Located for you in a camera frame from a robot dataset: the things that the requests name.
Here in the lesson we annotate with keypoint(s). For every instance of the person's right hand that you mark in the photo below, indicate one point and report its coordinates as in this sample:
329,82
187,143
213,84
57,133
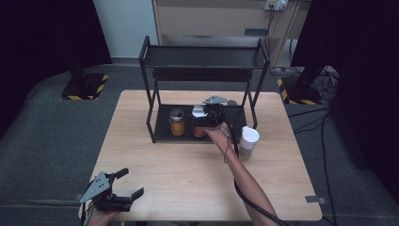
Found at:
221,136

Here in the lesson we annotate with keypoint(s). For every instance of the dark curtain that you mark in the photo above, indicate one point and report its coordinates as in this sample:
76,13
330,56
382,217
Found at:
47,37
367,78

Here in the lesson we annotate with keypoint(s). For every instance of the black metal two-tier rack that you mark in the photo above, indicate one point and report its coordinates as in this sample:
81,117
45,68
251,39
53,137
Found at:
200,62

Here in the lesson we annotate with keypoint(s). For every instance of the silver lid amber jar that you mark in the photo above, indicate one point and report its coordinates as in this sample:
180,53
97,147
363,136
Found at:
177,124

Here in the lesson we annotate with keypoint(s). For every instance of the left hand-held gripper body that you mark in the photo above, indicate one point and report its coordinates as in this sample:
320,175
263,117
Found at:
99,187

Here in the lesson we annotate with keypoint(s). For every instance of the white lid orange jar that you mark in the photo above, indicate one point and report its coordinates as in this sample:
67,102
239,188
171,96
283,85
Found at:
198,110

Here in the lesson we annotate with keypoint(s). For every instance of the grey round table disc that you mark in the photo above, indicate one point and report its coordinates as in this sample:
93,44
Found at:
232,102

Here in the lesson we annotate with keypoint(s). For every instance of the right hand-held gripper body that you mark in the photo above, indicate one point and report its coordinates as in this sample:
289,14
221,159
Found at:
214,114

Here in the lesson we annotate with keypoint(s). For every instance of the person's left hand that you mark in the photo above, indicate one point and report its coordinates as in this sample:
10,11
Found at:
101,218

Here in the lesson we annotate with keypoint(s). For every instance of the black stand with striped base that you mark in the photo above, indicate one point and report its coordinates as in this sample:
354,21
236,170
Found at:
84,85
302,91

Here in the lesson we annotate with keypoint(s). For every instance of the white power strip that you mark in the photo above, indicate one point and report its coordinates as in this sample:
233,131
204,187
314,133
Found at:
276,4

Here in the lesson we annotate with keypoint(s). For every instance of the white lid grey jar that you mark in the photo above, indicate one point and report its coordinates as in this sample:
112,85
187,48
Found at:
249,137

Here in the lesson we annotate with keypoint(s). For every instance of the beige wooden cabinet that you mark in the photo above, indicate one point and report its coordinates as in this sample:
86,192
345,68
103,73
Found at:
216,19

